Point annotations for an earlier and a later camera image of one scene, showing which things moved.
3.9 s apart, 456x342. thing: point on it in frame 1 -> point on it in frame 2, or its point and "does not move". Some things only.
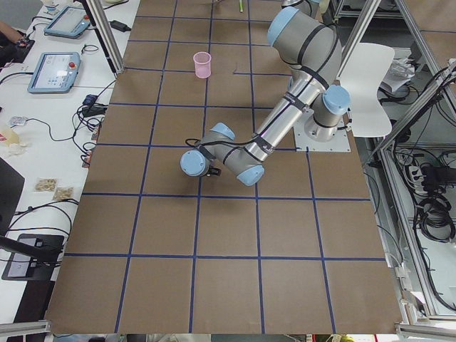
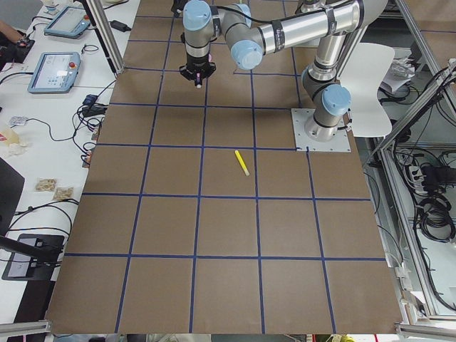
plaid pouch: (90, 100) does not move
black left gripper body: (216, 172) -> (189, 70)
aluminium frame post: (106, 35) does not move
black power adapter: (120, 26) does not move
